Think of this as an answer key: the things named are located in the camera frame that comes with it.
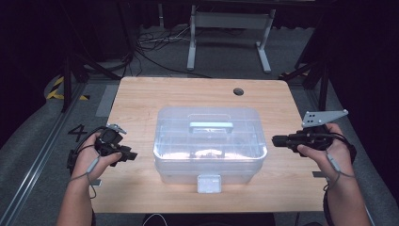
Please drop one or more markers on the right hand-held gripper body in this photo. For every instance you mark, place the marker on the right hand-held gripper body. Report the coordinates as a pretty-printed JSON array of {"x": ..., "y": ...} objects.
[{"x": 313, "y": 138}]

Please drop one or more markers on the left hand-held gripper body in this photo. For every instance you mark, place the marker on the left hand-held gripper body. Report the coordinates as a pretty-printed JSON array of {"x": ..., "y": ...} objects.
[{"x": 108, "y": 141}]

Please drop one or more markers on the clear plastic storage box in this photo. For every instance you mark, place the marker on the clear plastic storage box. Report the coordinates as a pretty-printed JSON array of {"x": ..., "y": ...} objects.
[{"x": 210, "y": 138}]

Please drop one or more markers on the person's right hand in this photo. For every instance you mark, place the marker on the person's right hand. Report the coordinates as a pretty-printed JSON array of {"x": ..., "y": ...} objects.
[{"x": 335, "y": 160}]

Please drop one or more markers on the person's left hand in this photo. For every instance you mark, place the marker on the person's left hand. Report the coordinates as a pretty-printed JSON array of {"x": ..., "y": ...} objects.
[{"x": 83, "y": 160}]

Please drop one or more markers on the small grey floor tape piece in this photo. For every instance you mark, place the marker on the small grey floor tape piece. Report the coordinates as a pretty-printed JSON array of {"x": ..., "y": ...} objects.
[
  {"x": 318, "y": 174},
  {"x": 96, "y": 182}
]

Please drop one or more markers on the black metal stand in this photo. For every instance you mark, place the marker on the black metal stand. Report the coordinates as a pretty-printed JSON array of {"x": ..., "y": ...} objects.
[
  {"x": 67, "y": 81},
  {"x": 323, "y": 91}
]

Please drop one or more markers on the dark round table grommet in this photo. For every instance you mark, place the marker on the dark round table grommet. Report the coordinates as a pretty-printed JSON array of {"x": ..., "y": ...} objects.
[{"x": 238, "y": 91}]

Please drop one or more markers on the metal floor rail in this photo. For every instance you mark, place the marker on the metal floor rail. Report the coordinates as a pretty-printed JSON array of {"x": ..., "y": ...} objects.
[
  {"x": 373, "y": 216},
  {"x": 34, "y": 166}
]

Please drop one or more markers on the grey metal table frame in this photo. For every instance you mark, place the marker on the grey metal table frame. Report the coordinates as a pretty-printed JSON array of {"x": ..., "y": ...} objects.
[{"x": 230, "y": 20}]

